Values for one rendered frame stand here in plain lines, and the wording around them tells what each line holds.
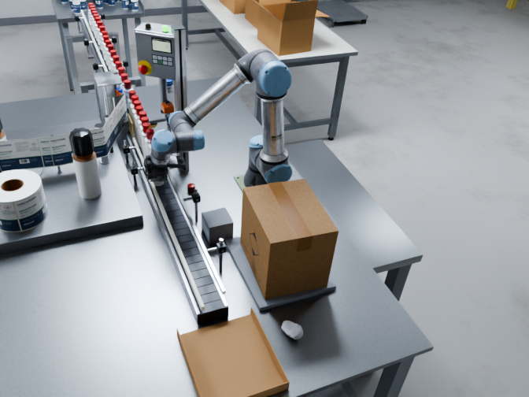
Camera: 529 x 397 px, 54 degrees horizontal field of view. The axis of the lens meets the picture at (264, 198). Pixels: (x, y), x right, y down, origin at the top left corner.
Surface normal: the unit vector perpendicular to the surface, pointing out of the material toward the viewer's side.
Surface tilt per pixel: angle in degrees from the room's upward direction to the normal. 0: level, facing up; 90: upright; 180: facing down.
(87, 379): 0
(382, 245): 0
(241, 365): 0
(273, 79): 81
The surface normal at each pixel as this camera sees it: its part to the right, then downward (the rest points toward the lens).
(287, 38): 0.46, 0.58
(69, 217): 0.07, -0.78
